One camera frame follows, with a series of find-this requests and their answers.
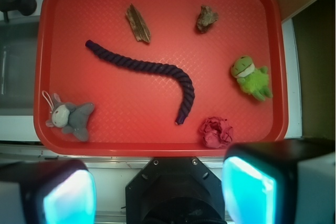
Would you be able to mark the red plastic tray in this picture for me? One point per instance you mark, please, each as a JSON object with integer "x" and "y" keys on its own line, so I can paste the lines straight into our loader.
{"x": 135, "y": 112}

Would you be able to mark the green frog plush toy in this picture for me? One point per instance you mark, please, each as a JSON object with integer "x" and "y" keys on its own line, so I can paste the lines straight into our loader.
{"x": 252, "y": 80}

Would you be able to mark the brown wood bark piece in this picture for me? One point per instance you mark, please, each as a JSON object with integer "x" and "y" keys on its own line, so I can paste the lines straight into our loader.
{"x": 138, "y": 24}

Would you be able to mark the grey donkey plush toy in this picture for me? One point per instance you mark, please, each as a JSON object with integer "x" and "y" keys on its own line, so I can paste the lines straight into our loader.
{"x": 70, "y": 118}

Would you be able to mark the black octagonal mount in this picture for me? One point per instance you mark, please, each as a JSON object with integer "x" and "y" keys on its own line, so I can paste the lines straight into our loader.
{"x": 174, "y": 190}

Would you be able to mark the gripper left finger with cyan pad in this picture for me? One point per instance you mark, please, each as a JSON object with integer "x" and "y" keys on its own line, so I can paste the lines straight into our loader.
{"x": 47, "y": 192}

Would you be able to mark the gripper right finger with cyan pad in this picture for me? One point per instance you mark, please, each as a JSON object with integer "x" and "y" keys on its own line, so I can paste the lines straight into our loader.
{"x": 288, "y": 181}

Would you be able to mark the brown rock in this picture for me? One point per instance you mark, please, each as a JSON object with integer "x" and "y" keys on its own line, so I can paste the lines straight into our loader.
{"x": 206, "y": 18}

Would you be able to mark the crumpled red paper ball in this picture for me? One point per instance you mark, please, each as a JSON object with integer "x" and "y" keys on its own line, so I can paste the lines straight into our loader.
{"x": 216, "y": 132}

